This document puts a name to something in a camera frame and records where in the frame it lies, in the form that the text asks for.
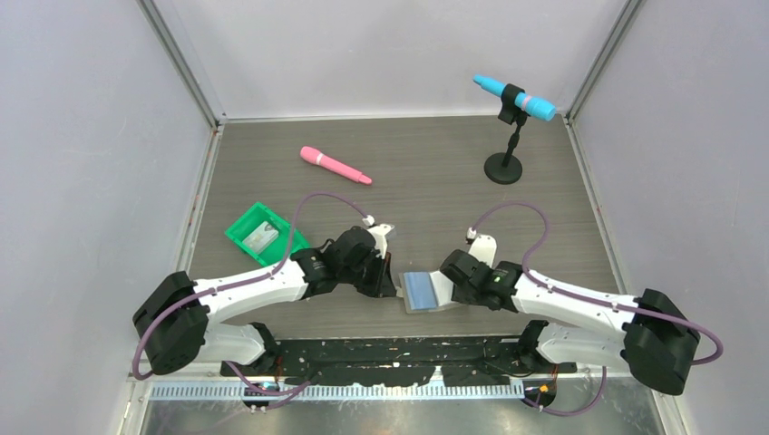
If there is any black microphone stand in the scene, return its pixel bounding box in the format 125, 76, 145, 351
483, 115, 529, 185

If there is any blue toy microphone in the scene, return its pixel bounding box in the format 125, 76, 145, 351
472, 74, 557, 124

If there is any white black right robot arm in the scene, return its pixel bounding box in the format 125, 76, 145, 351
440, 249, 700, 396

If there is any aluminium front rail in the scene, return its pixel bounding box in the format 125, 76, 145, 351
126, 342, 674, 402

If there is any grey card holder wallet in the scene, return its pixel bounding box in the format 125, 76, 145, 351
398, 270, 460, 314

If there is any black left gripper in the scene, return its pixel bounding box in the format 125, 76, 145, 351
338, 248, 395, 298

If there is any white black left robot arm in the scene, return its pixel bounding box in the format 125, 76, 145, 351
132, 224, 396, 380

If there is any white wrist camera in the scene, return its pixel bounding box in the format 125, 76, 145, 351
466, 227, 498, 267
362, 215, 395, 258

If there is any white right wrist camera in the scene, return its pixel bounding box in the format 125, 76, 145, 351
466, 227, 498, 267

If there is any green plastic bin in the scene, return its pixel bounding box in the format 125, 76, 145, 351
225, 202, 291, 266

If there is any pink toy microphone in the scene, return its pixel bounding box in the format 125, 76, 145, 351
299, 146, 373, 186

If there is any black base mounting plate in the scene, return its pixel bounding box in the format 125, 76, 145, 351
237, 335, 576, 387

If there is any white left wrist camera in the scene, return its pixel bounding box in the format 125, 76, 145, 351
362, 215, 395, 258

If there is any silver card in bin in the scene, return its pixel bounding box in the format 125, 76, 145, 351
242, 221, 279, 254

